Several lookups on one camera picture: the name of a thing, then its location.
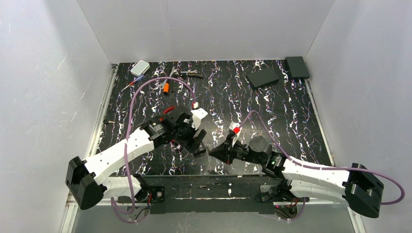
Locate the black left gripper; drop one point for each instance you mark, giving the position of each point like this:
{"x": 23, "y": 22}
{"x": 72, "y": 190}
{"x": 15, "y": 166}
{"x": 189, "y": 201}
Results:
{"x": 192, "y": 137}

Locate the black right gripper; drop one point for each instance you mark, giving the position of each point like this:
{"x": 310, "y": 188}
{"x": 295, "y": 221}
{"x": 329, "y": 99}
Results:
{"x": 230, "y": 152}

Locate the red cable lock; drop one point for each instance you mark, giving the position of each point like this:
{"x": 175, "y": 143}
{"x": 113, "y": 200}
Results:
{"x": 168, "y": 110}

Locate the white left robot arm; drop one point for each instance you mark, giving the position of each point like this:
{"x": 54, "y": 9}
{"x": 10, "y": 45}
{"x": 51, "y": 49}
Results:
{"x": 90, "y": 180}

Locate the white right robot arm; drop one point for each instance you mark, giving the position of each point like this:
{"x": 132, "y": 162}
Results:
{"x": 359, "y": 190}

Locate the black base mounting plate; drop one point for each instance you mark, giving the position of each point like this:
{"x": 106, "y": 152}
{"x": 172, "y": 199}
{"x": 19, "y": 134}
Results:
{"x": 218, "y": 194}

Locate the black comb piece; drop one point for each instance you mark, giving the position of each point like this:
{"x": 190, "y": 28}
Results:
{"x": 173, "y": 86}

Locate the flat black plate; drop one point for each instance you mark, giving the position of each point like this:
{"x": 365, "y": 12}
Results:
{"x": 262, "y": 78}

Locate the red blue screwdriver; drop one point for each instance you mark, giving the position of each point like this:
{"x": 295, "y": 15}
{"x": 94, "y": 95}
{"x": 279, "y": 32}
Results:
{"x": 134, "y": 81}

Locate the white rectangular box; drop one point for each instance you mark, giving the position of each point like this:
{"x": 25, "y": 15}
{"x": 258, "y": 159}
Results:
{"x": 140, "y": 68}

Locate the black box in corner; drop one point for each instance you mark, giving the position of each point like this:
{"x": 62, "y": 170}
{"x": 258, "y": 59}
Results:
{"x": 297, "y": 68}

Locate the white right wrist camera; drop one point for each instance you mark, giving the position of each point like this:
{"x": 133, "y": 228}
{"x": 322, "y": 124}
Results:
{"x": 234, "y": 133}

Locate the orange handled tool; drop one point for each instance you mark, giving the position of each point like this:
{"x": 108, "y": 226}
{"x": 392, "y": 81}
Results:
{"x": 166, "y": 84}

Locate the black handled pliers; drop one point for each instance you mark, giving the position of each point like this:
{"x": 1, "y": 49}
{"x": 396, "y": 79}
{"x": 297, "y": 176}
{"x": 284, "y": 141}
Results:
{"x": 190, "y": 73}

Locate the aluminium frame rail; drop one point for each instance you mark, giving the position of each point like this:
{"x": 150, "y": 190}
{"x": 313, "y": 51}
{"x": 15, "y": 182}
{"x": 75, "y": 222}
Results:
{"x": 71, "y": 206}

